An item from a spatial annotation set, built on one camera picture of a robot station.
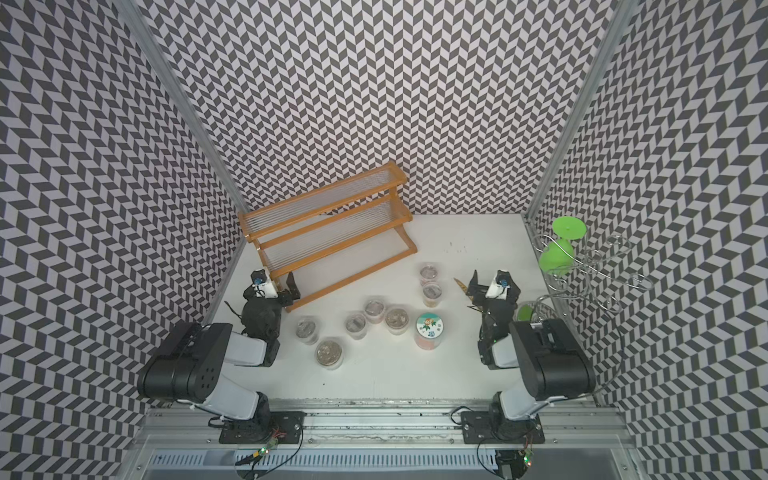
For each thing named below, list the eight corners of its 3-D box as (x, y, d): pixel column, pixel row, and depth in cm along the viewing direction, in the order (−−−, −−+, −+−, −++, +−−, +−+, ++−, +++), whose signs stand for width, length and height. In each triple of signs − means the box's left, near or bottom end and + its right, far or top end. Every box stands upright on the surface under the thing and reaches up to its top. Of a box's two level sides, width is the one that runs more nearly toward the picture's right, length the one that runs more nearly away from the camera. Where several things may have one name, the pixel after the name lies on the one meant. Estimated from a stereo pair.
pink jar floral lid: (415, 350, 86) (417, 340, 80) (414, 323, 91) (416, 312, 85) (441, 350, 86) (445, 340, 80) (439, 323, 91) (442, 312, 85)
